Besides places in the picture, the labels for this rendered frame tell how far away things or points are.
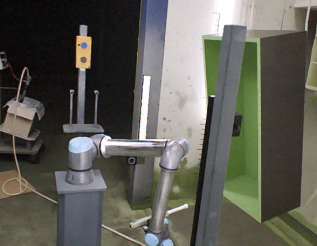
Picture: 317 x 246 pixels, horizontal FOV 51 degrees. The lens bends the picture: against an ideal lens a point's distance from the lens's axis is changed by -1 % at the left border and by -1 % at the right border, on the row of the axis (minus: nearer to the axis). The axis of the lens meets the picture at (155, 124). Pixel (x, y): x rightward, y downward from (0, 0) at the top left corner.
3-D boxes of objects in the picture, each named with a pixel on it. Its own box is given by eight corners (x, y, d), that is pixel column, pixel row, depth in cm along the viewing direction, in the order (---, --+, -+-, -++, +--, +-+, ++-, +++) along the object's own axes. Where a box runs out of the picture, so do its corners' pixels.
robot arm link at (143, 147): (77, 138, 229) (183, 140, 199) (92, 133, 245) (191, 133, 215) (80, 160, 232) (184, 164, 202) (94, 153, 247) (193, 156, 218)
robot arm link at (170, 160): (179, 151, 189) (157, 251, 209) (186, 145, 201) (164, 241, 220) (160, 144, 193) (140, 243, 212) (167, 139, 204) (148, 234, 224)
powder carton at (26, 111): (7, 118, 432) (16, 89, 425) (40, 129, 442) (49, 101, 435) (-6, 129, 381) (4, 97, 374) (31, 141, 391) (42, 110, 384)
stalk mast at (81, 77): (81, 201, 327) (86, 25, 286) (81, 204, 321) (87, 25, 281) (74, 201, 325) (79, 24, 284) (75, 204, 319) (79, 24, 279)
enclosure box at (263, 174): (245, 174, 288) (242, 29, 249) (300, 206, 235) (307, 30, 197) (210, 186, 275) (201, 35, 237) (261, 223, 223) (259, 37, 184)
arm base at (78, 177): (66, 186, 212) (66, 171, 209) (64, 174, 229) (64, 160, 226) (96, 184, 218) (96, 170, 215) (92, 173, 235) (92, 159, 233)
